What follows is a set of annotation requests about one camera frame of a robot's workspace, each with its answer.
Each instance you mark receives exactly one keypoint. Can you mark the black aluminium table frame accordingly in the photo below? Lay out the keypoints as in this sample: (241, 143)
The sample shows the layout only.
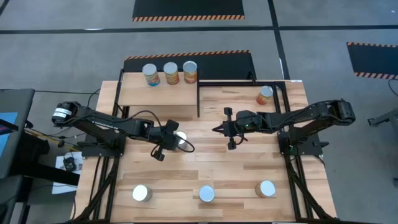
(236, 83)

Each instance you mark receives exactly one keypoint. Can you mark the wooden shelf black metal frame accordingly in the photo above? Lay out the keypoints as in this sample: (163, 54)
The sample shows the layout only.
(140, 93)

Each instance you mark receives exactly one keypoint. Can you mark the dark grey monitor blue screen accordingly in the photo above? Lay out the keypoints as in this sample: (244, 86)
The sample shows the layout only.
(25, 124)

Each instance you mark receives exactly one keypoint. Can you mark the small black controller device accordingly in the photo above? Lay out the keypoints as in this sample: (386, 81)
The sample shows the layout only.
(69, 164)

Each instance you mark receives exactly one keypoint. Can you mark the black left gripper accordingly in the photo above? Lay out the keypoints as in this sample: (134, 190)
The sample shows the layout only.
(163, 137)

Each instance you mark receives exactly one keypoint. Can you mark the tomatoes can blue label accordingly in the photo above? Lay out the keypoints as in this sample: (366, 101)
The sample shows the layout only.
(265, 188)

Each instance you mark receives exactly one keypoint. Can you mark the grey stand leg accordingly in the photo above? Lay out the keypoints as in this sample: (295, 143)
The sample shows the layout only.
(385, 117)

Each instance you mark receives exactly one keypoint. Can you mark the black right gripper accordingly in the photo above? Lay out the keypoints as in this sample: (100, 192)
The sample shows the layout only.
(248, 124)

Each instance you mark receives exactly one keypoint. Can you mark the green beans can orange label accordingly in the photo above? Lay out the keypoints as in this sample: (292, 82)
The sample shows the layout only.
(171, 76)
(141, 193)

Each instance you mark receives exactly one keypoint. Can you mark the white paper sheet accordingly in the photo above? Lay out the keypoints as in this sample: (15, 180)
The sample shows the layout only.
(60, 188)

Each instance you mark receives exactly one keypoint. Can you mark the black mat hazard-striped edge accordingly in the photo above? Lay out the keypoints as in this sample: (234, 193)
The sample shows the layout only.
(373, 59)
(224, 68)
(186, 7)

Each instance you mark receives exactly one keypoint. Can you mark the black side desk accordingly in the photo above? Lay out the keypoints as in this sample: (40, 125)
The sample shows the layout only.
(37, 169)

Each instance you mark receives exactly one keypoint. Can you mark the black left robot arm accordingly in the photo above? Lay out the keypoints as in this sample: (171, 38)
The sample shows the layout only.
(102, 123)

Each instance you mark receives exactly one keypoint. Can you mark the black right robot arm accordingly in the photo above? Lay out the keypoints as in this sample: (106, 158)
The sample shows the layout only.
(304, 114)

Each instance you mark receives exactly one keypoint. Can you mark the corn can orange label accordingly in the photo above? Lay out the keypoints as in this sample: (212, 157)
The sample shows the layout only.
(190, 74)
(264, 96)

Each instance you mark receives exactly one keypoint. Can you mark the peaches can blue label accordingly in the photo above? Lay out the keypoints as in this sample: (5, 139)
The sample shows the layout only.
(206, 193)
(152, 77)
(182, 137)

